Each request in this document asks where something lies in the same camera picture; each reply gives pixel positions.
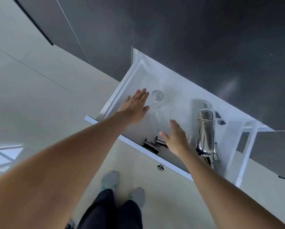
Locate person's left hand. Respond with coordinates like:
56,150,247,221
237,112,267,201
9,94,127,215
118,88,150,126

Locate person's right hand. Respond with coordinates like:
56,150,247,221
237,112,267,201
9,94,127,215
159,119,191,157

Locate person's left forearm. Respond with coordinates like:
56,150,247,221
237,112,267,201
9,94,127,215
0,110,133,229

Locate person's right forearm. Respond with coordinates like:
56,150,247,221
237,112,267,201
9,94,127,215
175,149,285,229

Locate dark steel jigger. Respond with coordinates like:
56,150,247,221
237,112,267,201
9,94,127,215
142,138,160,154
154,136,168,149

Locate clear glass decanter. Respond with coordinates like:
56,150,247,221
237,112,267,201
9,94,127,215
149,90,174,141

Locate white drawer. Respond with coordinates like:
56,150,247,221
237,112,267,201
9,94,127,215
84,49,272,187

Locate stainless steel cocktail shaker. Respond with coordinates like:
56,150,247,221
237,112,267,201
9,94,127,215
196,102,216,157

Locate small silver jigger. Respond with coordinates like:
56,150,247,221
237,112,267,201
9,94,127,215
212,143,221,162

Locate grey sock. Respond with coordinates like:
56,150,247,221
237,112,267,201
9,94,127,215
129,187,145,208
101,170,120,192

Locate dark grey cabinet door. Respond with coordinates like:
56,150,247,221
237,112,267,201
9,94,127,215
12,0,89,63
55,0,134,82

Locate black trousers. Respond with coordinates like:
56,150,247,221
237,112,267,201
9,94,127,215
77,188,143,229

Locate dark grey countertop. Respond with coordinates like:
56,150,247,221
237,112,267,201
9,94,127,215
132,0,285,131

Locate dark grey drawer front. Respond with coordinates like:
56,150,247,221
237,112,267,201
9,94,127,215
236,129,285,182

